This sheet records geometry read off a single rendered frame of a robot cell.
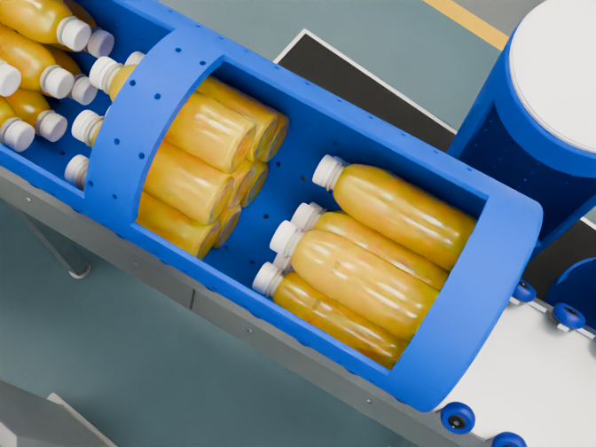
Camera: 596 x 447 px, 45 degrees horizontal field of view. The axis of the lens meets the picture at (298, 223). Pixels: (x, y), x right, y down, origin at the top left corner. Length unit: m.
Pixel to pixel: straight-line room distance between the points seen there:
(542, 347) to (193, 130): 0.58
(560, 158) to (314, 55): 1.15
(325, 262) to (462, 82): 1.59
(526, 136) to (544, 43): 0.14
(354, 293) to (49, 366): 1.32
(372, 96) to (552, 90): 1.03
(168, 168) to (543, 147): 0.55
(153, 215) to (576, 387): 0.62
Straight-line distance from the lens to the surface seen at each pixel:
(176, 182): 0.85
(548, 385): 1.08
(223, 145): 0.82
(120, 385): 1.97
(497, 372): 1.06
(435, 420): 1.02
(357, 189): 0.86
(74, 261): 1.94
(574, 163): 1.12
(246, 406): 1.93
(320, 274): 0.81
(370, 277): 0.81
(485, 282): 0.75
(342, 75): 2.10
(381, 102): 2.07
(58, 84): 1.02
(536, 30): 1.16
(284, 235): 0.83
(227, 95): 0.90
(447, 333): 0.75
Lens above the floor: 1.92
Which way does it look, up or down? 69 degrees down
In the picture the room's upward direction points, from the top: 8 degrees clockwise
